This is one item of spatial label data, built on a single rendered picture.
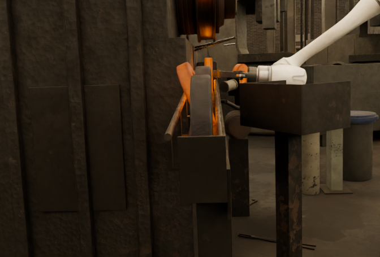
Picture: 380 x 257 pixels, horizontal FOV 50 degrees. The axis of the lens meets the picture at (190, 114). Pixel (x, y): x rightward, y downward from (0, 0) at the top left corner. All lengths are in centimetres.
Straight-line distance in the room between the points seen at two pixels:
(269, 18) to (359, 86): 107
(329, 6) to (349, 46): 514
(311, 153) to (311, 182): 18
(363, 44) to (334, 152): 323
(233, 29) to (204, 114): 387
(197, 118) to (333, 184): 205
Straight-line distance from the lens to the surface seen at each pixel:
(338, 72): 396
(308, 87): 116
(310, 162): 252
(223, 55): 450
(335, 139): 258
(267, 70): 178
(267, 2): 425
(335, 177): 263
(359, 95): 408
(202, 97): 65
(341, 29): 187
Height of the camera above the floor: 78
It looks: 7 degrees down
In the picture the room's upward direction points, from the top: 2 degrees counter-clockwise
